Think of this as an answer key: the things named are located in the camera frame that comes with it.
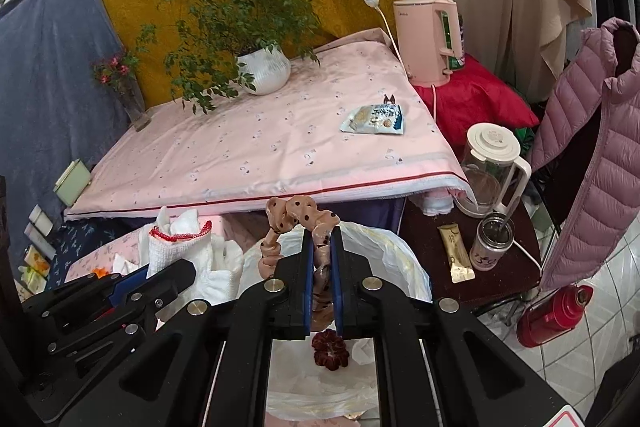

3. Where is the pink puffer jacket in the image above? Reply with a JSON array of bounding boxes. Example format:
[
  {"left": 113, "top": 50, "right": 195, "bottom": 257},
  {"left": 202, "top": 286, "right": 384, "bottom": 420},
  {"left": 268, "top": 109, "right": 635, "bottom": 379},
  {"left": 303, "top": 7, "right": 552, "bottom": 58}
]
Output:
[{"left": 530, "top": 18, "right": 640, "bottom": 293}]

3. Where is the green plant in white pot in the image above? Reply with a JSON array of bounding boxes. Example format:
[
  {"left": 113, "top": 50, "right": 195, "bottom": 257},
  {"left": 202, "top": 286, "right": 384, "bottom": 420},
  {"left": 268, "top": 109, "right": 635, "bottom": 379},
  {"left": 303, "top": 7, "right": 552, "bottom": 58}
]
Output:
[{"left": 135, "top": 0, "right": 346, "bottom": 115}]

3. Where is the pink printed tablecloth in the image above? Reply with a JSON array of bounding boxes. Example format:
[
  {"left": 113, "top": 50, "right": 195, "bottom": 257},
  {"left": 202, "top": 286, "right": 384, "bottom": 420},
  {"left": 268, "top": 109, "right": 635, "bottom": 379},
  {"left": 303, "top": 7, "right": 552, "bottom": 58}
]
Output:
[{"left": 64, "top": 28, "right": 471, "bottom": 222}]

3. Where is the blue grey cloth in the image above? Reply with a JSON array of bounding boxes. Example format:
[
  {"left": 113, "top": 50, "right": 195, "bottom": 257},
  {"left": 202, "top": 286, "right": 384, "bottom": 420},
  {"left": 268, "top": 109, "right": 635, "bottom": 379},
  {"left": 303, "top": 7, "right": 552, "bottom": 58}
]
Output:
[{"left": 0, "top": 0, "right": 146, "bottom": 268}]

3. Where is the glass pitcher with white lid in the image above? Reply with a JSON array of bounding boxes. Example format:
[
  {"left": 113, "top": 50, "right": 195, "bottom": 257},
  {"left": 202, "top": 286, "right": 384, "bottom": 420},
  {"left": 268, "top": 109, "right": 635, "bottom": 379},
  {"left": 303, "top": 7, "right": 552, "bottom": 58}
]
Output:
[{"left": 454, "top": 123, "right": 532, "bottom": 219}]

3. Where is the yellow green printed box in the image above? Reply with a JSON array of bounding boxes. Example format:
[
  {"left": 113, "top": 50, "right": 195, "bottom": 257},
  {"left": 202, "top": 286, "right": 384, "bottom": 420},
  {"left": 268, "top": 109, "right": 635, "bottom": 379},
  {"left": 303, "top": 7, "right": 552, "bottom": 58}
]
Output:
[{"left": 20, "top": 246, "right": 52, "bottom": 290}]

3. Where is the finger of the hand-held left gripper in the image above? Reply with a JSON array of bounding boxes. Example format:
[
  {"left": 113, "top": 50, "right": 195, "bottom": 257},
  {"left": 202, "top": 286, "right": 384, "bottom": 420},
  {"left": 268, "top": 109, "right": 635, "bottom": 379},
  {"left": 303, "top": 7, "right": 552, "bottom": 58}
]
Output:
[
  {"left": 117, "top": 259, "right": 197, "bottom": 303},
  {"left": 107, "top": 299, "right": 166, "bottom": 338}
]

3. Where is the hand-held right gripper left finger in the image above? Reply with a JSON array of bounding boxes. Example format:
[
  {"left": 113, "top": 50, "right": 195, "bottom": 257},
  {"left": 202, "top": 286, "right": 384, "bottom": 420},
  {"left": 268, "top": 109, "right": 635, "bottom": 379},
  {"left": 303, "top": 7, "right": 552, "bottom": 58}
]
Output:
[{"left": 60, "top": 227, "right": 316, "bottom": 427}]

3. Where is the red thermos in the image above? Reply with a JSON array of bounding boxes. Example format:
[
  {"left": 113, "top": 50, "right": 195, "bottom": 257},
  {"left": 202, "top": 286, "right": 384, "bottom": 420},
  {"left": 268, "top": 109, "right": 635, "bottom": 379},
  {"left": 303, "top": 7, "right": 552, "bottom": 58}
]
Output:
[{"left": 516, "top": 284, "right": 595, "bottom": 348}]

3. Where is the light green box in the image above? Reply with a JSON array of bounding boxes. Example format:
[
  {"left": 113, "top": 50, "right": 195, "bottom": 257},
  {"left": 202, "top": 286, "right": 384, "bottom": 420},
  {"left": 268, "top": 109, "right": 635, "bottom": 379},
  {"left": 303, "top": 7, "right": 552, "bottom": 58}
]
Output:
[{"left": 53, "top": 159, "right": 93, "bottom": 208}]

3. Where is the glass vase with red flowers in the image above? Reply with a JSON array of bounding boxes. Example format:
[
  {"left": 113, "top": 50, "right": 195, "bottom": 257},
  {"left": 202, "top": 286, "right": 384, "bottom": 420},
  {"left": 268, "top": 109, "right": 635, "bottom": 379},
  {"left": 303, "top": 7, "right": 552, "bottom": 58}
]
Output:
[{"left": 91, "top": 52, "right": 153, "bottom": 132}]

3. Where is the dark blue floral cloth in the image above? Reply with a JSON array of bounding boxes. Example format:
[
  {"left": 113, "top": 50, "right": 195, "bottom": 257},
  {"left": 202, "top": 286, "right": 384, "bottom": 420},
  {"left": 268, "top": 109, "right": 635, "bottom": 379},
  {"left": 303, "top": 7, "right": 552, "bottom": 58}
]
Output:
[{"left": 47, "top": 222, "right": 151, "bottom": 288}]

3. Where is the blue and white snack packet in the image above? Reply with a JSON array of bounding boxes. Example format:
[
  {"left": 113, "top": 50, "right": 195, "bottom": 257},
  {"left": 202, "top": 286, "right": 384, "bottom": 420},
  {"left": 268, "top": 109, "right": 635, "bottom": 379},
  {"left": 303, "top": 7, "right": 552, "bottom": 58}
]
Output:
[{"left": 340, "top": 103, "right": 406, "bottom": 136}]

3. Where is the dark red scrunchie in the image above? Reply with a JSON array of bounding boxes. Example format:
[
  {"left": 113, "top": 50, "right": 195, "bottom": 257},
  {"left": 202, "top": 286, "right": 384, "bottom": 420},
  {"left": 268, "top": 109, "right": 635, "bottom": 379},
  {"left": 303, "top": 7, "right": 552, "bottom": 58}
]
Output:
[{"left": 311, "top": 329, "right": 349, "bottom": 370}]

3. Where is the dark brown side table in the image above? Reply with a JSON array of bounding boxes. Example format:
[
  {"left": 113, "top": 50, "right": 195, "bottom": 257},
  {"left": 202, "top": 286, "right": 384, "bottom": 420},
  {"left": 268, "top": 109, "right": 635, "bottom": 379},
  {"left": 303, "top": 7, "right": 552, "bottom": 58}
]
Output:
[{"left": 400, "top": 197, "right": 543, "bottom": 308}]

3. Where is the red cushion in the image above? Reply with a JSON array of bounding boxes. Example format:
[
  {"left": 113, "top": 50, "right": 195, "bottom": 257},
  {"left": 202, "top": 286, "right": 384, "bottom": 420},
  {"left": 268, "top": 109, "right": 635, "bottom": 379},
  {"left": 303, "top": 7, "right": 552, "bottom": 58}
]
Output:
[{"left": 414, "top": 54, "right": 541, "bottom": 158}]

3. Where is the beige polka dot scrunchie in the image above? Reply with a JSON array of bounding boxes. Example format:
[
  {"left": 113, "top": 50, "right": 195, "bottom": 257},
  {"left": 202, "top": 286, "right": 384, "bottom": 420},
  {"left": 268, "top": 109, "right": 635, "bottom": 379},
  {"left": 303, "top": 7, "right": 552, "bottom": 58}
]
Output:
[{"left": 259, "top": 196, "right": 342, "bottom": 328}]

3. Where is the small white box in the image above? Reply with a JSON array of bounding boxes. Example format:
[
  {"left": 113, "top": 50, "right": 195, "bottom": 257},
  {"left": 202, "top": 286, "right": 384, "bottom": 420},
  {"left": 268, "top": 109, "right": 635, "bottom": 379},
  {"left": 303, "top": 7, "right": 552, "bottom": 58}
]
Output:
[{"left": 28, "top": 205, "right": 54, "bottom": 237}]

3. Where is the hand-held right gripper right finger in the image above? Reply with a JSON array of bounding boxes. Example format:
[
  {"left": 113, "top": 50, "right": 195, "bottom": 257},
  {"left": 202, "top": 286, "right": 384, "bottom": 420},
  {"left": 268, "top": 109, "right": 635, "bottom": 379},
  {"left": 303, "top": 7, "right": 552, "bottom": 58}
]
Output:
[{"left": 330, "top": 222, "right": 586, "bottom": 427}]

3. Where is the beige snack bar packet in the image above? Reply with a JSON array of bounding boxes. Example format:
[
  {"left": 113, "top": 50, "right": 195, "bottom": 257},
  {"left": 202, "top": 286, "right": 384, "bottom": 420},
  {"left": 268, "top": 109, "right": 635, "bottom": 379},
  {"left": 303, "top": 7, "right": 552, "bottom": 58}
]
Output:
[{"left": 438, "top": 223, "right": 476, "bottom": 284}]

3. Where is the bin with white liner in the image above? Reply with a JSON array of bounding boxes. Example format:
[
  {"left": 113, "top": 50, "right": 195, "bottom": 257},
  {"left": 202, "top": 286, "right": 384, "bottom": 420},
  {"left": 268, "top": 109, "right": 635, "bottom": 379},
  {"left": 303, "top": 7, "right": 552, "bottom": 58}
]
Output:
[{"left": 242, "top": 219, "right": 433, "bottom": 423}]

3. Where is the white towel with red edge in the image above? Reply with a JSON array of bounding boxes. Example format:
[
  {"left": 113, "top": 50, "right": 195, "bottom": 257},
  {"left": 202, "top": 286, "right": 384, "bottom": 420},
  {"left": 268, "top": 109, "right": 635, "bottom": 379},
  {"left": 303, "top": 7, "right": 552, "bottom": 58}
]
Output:
[{"left": 137, "top": 205, "right": 246, "bottom": 308}]

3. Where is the glass jar with spoon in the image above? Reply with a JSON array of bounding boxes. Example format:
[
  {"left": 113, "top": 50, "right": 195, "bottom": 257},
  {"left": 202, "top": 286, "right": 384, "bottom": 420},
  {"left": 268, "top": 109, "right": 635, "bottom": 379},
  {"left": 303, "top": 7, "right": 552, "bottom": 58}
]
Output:
[{"left": 472, "top": 213, "right": 516, "bottom": 273}]

